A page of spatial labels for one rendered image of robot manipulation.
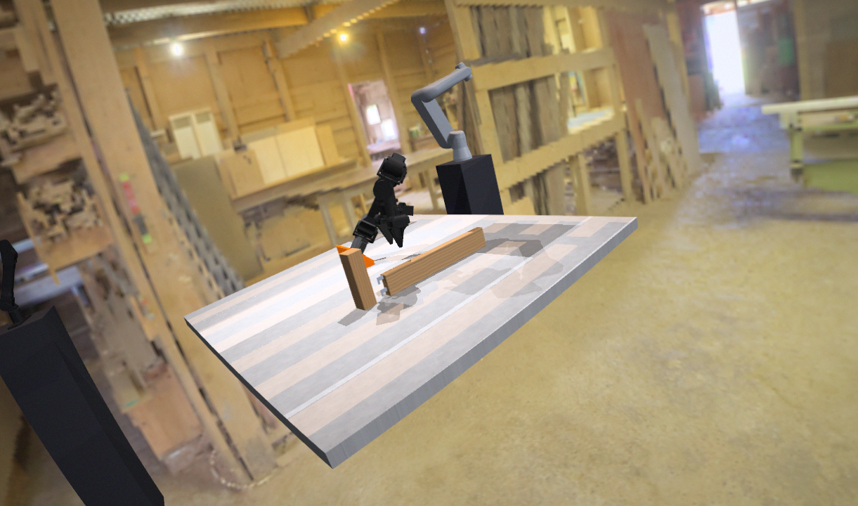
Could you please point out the brown wooden post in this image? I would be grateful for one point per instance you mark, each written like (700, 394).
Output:
(357, 277)

